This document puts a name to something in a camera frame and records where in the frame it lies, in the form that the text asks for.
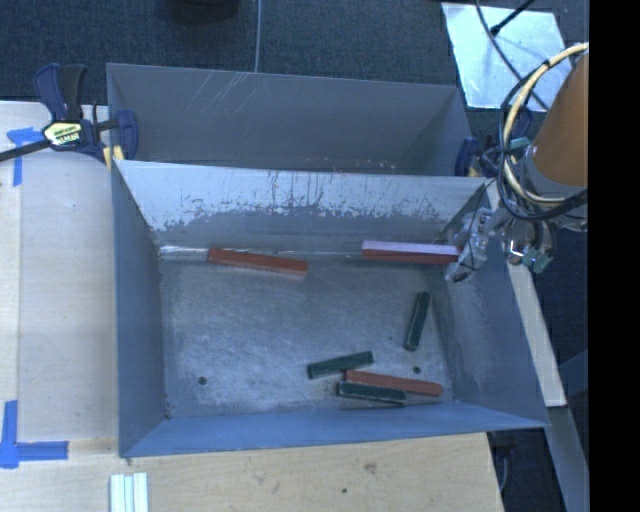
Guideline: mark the grey metal bin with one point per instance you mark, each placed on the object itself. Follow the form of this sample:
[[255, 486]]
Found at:
[[300, 320]]

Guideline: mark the red-brown flat block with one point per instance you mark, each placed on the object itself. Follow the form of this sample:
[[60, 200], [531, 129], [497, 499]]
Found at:
[[257, 261], [395, 383], [407, 252]]

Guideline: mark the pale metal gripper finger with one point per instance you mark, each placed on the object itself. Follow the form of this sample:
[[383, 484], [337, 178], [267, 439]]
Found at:
[[472, 222], [475, 252]]

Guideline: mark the dark green flat block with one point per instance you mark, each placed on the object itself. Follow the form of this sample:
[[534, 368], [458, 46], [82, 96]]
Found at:
[[340, 365], [371, 392], [417, 321]]

